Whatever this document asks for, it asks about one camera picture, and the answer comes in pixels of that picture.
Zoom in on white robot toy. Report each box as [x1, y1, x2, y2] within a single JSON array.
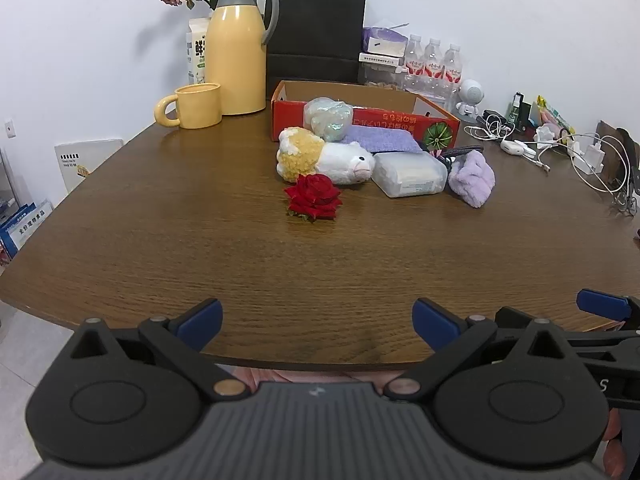
[[456, 79, 484, 119]]

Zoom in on iridescent plastic bag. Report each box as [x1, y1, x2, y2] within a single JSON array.
[[303, 97, 353, 142]]

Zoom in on red cardboard box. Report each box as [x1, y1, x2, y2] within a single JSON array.
[[271, 80, 461, 152]]

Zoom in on black stand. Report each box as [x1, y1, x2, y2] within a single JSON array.
[[516, 92, 534, 132]]

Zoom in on metal binder clips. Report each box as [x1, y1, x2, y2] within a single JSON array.
[[612, 189, 639, 217]]

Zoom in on yellow thermos jug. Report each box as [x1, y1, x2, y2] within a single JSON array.
[[206, 0, 280, 115]]

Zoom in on long white cable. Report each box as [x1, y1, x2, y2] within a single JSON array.
[[520, 132, 640, 197]]

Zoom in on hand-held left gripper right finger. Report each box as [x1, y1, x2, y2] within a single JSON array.
[[386, 298, 572, 402]]

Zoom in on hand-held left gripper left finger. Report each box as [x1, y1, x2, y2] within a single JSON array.
[[70, 298, 249, 402]]

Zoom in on plush sheep toy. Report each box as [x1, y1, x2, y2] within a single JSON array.
[[276, 127, 375, 186]]

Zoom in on wet wipes pack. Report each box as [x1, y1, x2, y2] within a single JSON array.
[[372, 151, 448, 198]]

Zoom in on purple tissue pack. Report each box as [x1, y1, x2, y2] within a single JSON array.
[[361, 25, 409, 56]]

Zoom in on clear snack container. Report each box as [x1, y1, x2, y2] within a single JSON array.
[[364, 65, 407, 92]]

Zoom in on red rose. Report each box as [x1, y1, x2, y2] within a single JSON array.
[[284, 174, 344, 222]]

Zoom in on white earphone cable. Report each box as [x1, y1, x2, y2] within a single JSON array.
[[464, 115, 513, 141]]

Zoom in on black paper bag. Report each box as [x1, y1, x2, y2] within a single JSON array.
[[266, 0, 367, 92]]

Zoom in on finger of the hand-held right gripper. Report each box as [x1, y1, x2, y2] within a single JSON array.
[[494, 306, 537, 332], [576, 289, 640, 331]]

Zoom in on blue and white boxes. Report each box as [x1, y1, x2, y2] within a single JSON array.
[[0, 201, 54, 262]]

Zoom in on white charger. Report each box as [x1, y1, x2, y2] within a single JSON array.
[[570, 134, 607, 175]]

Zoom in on purple fuzzy scrunchie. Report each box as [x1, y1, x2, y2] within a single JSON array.
[[448, 150, 496, 208]]

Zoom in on colourful snack packet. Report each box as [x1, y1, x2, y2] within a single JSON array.
[[537, 95, 576, 134]]

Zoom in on white milk carton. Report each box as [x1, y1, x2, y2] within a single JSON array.
[[187, 16, 213, 86]]

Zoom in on flat white box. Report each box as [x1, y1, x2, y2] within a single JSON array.
[[358, 52, 402, 67]]

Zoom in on purple towel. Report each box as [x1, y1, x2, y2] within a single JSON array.
[[345, 125, 423, 154]]

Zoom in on yellow mug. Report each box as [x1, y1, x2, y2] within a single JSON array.
[[154, 83, 223, 130]]

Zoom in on white box by wall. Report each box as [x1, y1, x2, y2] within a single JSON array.
[[54, 137, 124, 194]]

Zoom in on black cable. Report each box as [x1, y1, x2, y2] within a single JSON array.
[[434, 146, 484, 164]]

